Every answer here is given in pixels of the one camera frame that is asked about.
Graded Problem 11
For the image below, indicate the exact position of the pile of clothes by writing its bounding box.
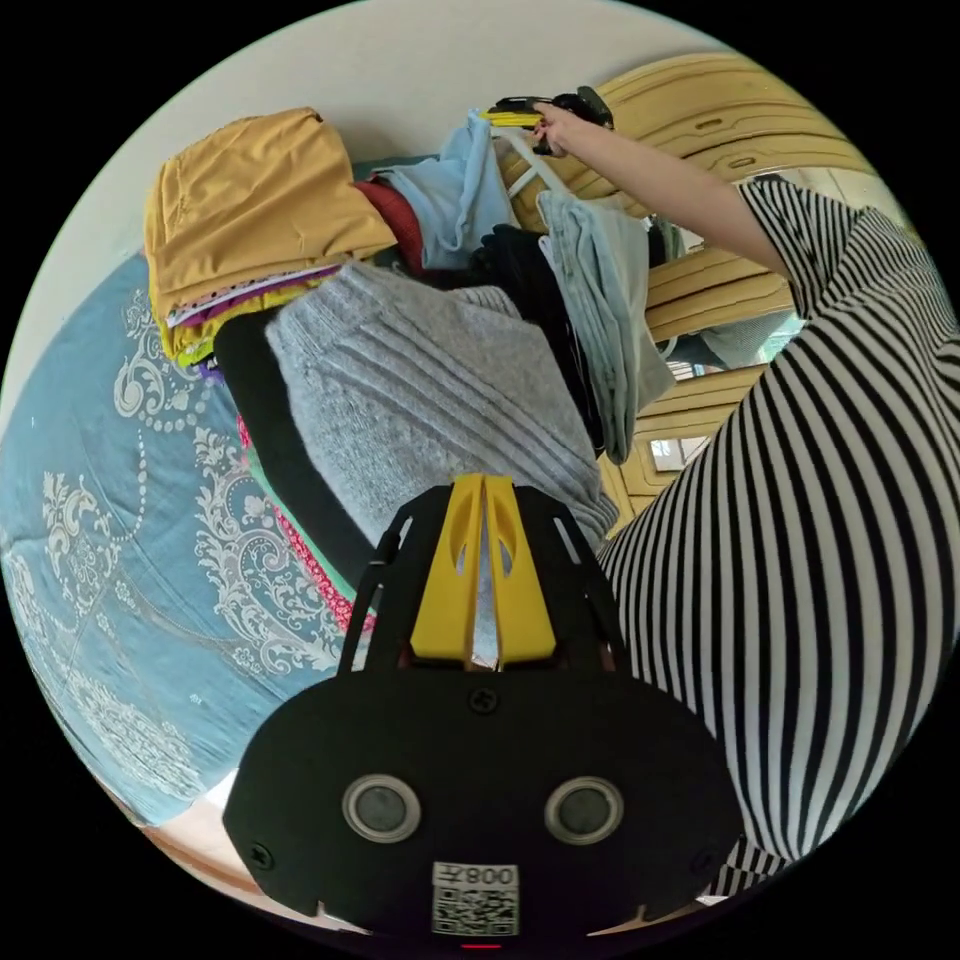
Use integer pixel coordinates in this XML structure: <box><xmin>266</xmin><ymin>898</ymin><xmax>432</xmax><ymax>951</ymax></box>
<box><xmin>142</xmin><ymin>107</ymin><xmax>678</xmax><ymax>625</ymax></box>

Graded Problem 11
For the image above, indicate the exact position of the person's right hand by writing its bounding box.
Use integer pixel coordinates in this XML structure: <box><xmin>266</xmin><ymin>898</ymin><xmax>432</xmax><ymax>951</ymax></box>
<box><xmin>535</xmin><ymin>104</ymin><xmax>613</xmax><ymax>157</ymax></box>

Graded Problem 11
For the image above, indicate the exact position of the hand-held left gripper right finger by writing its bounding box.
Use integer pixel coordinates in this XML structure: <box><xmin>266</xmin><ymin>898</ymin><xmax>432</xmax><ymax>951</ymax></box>
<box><xmin>485</xmin><ymin>475</ymin><xmax>558</xmax><ymax>665</ymax></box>

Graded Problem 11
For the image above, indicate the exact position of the gray patterned long-sleeve shirt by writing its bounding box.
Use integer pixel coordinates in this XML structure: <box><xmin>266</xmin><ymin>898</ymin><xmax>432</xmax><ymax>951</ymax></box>
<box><xmin>373</xmin><ymin>108</ymin><xmax>520</xmax><ymax>274</ymax></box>

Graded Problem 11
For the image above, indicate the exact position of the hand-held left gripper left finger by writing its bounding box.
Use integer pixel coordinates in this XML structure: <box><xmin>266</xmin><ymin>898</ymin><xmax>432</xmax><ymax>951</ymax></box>
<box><xmin>410</xmin><ymin>473</ymin><xmax>486</xmax><ymax>662</ymax></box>

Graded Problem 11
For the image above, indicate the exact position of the person's body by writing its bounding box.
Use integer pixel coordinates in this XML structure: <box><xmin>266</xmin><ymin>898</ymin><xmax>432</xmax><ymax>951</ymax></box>
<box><xmin>598</xmin><ymin>176</ymin><xmax>960</xmax><ymax>901</ymax></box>

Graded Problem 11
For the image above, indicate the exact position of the bed with blue ornamented quilt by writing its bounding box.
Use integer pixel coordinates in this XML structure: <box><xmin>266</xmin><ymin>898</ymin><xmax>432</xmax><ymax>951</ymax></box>
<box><xmin>0</xmin><ymin>253</ymin><xmax>365</xmax><ymax>894</ymax></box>

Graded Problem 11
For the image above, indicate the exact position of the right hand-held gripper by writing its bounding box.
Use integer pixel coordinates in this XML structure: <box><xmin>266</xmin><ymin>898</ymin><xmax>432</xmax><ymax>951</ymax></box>
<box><xmin>482</xmin><ymin>85</ymin><xmax>618</xmax><ymax>157</ymax></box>

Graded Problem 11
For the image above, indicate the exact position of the person's right forearm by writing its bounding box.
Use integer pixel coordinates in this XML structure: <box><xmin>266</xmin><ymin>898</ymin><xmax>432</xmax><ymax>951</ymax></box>
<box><xmin>589</xmin><ymin>127</ymin><xmax>793</xmax><ymax>281</ymax></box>

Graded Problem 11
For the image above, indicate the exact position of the yellow wooden cupboard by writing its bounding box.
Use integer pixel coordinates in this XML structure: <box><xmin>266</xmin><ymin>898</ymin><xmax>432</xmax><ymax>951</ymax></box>
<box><xmin>498</xmin><ymin>52</ymin><xmax>913</xmax><ymax>520</ymax></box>

